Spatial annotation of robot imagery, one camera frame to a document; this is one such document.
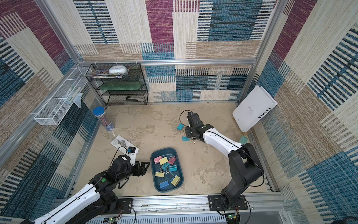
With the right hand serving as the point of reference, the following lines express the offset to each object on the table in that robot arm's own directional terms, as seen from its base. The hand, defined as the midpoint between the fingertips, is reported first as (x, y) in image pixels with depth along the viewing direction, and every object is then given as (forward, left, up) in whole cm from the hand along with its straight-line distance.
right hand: (190, 128), depth 92 cm
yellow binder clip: (-26, +18, -9) cm, 33 cm away
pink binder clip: (-17, +21, -8) cm, 29 cm away
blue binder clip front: (-31, +16, -10) cm, 36 cm away
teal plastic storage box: (-24, +15, -9) cm, 29 cm away
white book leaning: (+11, -43, +9) cm, 45 cm away
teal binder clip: (-1, +4, -11) cm, 11 cm away
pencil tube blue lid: (+6, +57, +5) cm, 57 cm away
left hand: (-21, +27, -3) cm, 34 cm away
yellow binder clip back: (-18, +17, -8) cm, 26 cm away
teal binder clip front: (-21, +15, -9) cm, 27 cm away
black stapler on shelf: (+28, +44, +1) cm, 52 cm away
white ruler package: (-7, +46, -10) cm, 47 cm away
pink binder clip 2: (-18, +12, -8) cm, 23 cm away
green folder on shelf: (+28, +48, +14) cm, 58 cm away
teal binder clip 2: (-22, +11, -9) cm, 26 cm away
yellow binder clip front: (-30, +9, -7) cm, 32 cm away
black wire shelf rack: (+28, +58, +24) cm, 68 cm away
